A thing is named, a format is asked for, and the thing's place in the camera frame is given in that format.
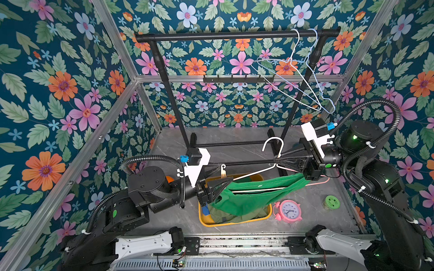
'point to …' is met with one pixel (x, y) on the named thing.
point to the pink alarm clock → (289, 211)
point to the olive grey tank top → (218, 216)
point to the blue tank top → (205, 209)
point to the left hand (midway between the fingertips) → (229, 175)
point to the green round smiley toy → (331, 202)
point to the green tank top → (247, 196)
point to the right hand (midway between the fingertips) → (281, 153)
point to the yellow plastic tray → (206, 221)
